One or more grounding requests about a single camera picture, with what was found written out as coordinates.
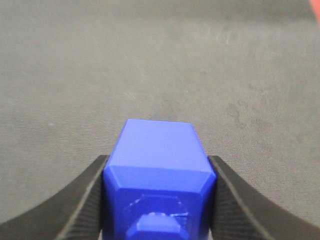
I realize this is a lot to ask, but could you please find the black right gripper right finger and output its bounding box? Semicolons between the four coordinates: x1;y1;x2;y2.
208;155;320;240

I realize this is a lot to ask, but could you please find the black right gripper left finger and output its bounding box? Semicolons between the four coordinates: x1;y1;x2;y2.
0;155;107;240

